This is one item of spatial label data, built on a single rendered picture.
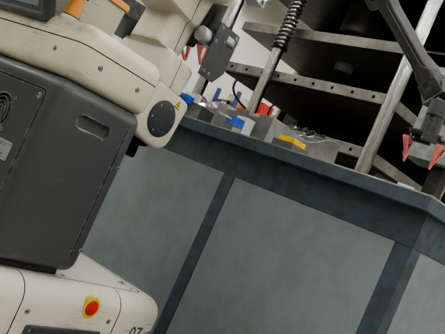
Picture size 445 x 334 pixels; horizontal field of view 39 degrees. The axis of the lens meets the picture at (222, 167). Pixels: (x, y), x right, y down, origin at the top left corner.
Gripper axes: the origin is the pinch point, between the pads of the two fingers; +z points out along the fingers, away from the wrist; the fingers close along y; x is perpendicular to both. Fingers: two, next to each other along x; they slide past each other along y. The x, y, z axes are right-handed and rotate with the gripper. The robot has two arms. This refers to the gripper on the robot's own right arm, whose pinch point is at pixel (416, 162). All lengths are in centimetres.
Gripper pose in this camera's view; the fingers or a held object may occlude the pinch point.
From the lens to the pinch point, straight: 196.3
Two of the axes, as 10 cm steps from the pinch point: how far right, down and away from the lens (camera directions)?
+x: -4.4, -2.3, -8.7
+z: -3.8, 9.2, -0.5
